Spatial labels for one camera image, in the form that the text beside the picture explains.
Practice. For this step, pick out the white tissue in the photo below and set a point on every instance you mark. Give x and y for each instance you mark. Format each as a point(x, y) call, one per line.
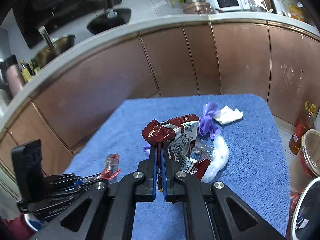
point(227, 115)

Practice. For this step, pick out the cooking oil bottle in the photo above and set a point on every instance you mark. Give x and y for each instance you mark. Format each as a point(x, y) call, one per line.
point(304, 123)

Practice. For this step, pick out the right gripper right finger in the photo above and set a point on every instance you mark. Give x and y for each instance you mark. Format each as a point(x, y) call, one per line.
point(211, 211)

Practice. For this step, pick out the white round trash bin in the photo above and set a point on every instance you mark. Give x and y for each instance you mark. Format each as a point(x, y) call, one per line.
point(305, 219)

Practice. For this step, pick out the dark red silver wrapper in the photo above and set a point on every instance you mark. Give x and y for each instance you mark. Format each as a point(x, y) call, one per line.
point(179, 149)

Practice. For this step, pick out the wicker lined waste basket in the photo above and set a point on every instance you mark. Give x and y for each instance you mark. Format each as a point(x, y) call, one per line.
point(309, 153)

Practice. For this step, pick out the black range hood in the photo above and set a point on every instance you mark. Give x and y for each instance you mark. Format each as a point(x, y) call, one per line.
point(52, 14)

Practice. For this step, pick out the purple plastic wrapper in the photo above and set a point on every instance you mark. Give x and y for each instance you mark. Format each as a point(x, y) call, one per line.
point(207, 122)

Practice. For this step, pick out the white microwave oven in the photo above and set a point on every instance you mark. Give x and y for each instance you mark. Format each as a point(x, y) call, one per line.
point(230, 5)

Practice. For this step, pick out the bronze rice cooker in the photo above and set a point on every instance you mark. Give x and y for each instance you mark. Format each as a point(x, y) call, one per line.
point(197, 8)

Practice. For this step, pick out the brown kitchen cabinet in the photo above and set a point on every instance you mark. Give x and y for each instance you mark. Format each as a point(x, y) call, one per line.
point(271, 56)

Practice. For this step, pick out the black wok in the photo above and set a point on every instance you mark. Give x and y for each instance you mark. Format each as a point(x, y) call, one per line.
point(111, 18)

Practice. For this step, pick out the green oil bottle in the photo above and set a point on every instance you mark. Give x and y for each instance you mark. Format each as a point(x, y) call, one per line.
point(29, 70)

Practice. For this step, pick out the clear red candy wrapper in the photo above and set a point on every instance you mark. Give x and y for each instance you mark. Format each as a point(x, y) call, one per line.
point(111, 165)

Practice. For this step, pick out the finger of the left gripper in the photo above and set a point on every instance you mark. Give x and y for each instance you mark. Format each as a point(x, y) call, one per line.
point(88, 181)

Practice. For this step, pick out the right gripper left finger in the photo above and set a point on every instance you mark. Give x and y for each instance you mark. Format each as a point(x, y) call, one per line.
point(106, 211)

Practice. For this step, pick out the steel wok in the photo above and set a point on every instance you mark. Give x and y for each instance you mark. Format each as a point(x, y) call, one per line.
point(53, 47)

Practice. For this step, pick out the clear white plastic bag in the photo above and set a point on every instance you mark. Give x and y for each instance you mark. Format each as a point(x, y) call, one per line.
point(217, 154)

